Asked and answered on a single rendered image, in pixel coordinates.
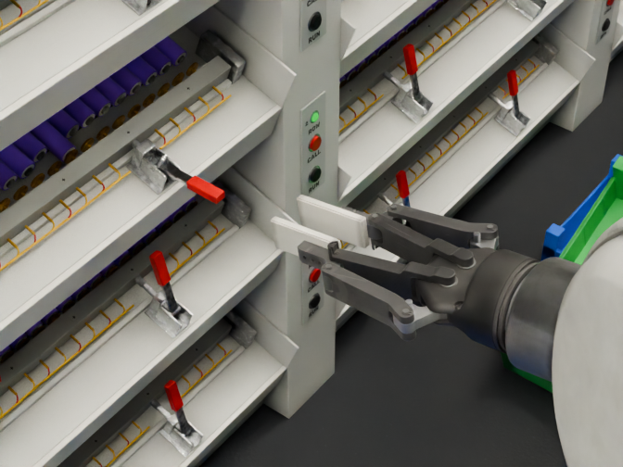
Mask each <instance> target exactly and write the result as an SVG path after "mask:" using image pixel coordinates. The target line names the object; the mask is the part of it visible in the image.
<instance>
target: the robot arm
mask: <svg viewBox="0 0 623 467"><path fill-rule="evenodd" d="M297 202H298V207H299V217H300V223H301V225H302V226H301V225H298V224H296V223H293V222H291V221H286V220H284V219H281V218H278V217H273V218H272V219H271V225H272V229H273V239H274V243H275V247H277V248H279V249H282V250H284V251H286V252H289V253H291V254H294V255H296V256H299V260H300V261H301V262H302V263H304V264H307V265H310V266H313V267H314V268H316V269H319V270H321V271H322V275H323V280H324V290H325V293H326V294H328V295H329V296H331V297H333V298H335V299H337V300H339V301H341V302H343V303H345V304H347V305H349V306H351V307H353V308H355V309H357V310H359V311H361V312H363V313H365V314H367V315H369V316H370V317H372V318H374V319H376V320H378V321H380V322H382V323H384V324H386V325H388V326H390V327H392V329H393V330H394V331H395V332H396V333H397V334H398V335H399V336H400V338H401V339H402V340H404V341H412V340H414V339H415V338H416V329H418V328H421V327H423V326H425V325H428V324H430V323H432V322H433V323H434V324H436V325H440V326H454V327H457V328H459V329H460V330H461V331H462V332H464V333H465V334H466V335H467V336H468V337H469V338H470V339H471V340H473V341H475V342H477V343H479V344H481V345H484V346H487V347H491V348H493V349H496V350H498V351H501V352H502V353H505V354H507V356H508V359H509V361H510V362H511V363H512V364H513V365H514V366H515V367H516V368H517V369H519V370H522V371H525V372H529V373H531V374H534V375H536V376H539V377H540V378H543V379H545V380H548V381H550V382H553V404H554V412H555V419H556V423H557V429H558V434H559V437H560V442H561V446H562V450H563V453H564V457H565V460H566V466H567V467H623V218H621V219H620V220H618V221H617V222H615V223H614V224H613V225H611V226H610V227H609V228H608V229H607V230H605V231H604V232H603V233H602V234H601V235H600V237H599V238H598V239H597V240H596V242H595V243H594V245H593V246H592V247H591V250H590V251H589V253H588V255H587V256H586V258H585V259H584V261H583V263H582V265H579V264H577V263H575V262H572V261H569V260H566V259H561V258H558V257H552V258H547V259H544V260H542V261H539V260H537V259H533V258H530V257H527V256H524V255H521V254H518V253H515V252H513V251H511V250H507V249H499V236H498V226H497V225H496V224H493V223H470V222H466V221H460V220H456V219H453V218H449V217H445V216H441V215H439V214H435V213H431V212H427V211H423V210H420V209H417V208H410V207H406V206H403V205H399V204H391V205H389V206H388V207H387V211H386V212H384V213H382V214H380V213H372V214H367V213H364V212H361V211H359V210H357V209H353V208H349V207H342V208H338V207H335V206H332V205H329V204H326V203H325V202H322V201H319V200H316V199H313V198H310V197H308V196H304V195H300V196H299V197H297ZM402 220H405V221H406V223H405V224H404V223H402ZM303 226H305V227H303ZM306 227H307V228H306ZM309 228H310V229H309ZM311 229H312V230H311ZM316 231H317V232H316ZM328 235H330V236H328ZM331 236H332V237H331ZM334 237H335V238H334ZM368 237H369V238H371V245H372V249H373V250H375V249H377V248H378V247H381V248H383V249H385V250H386V251H388V252H390V253H392V254H394V255H396V256H398V257H400V258H402V259H404V260H406V261H408V262H409V263H408V264H407V265H405V264H401V263H398V262H394V261H390V260H386V259H380V258H376V257H372V256H367V255H364V254H360V253H356V252H352V251H348V250H345V249H341V244H340V240H342V241H345V242H348V243H350V244H353V245H355V246H359V247H362V248H367V247H368V246H369V238H368ZM338 239H340V240H338ZM417 306H418V307H417Z"/></svg>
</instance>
